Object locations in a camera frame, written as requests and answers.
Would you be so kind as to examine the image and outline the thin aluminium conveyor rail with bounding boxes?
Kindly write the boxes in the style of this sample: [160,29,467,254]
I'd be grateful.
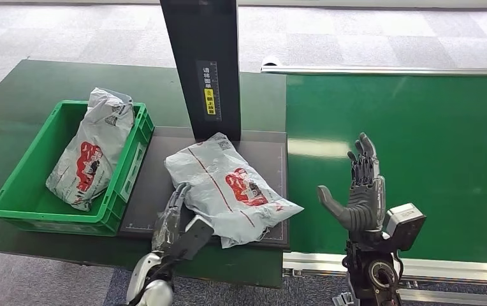
[260,57,487,77]

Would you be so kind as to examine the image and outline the grey mailer bag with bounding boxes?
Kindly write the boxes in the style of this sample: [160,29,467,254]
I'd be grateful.
[45,87,135,212]
[164,132,305,249]

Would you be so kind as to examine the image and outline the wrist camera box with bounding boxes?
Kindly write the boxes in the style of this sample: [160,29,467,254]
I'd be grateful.
[381,203,427,253]
[171,215,215,261]

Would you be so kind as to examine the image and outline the wide aluminium conveyor rail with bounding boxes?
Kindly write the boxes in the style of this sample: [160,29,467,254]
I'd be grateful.
[282,251,487,289]

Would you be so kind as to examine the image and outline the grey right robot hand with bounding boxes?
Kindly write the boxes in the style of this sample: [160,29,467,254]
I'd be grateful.
[316,132,386,245]

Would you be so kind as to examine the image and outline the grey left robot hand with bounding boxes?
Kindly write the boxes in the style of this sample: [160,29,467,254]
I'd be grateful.
[150,182,192,254]

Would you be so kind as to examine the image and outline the yellow and black column label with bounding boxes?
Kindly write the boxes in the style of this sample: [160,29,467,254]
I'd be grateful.
[196,60,222,123]

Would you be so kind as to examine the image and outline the metal conveyor frame bracket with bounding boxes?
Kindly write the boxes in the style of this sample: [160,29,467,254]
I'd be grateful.
[332,291,360,306]

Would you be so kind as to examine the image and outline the black scanner column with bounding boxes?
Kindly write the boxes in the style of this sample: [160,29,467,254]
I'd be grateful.
[159,0,242,142]

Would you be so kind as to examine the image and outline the green conveyor belt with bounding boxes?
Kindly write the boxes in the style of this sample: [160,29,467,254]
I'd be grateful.
[284,73,487,265]

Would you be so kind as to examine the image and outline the grey mailer bag, creased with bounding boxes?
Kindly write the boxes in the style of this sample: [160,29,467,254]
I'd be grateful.
[45,87,135,212]

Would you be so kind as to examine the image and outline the green plastic crate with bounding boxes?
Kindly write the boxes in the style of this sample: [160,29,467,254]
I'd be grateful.
[0,99,155,237]

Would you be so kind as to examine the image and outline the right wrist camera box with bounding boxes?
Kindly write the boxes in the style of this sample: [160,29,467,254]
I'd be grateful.
[381,203,427,253]

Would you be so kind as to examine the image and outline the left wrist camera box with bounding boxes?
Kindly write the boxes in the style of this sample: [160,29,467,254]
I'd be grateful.
[171,215,215,261]

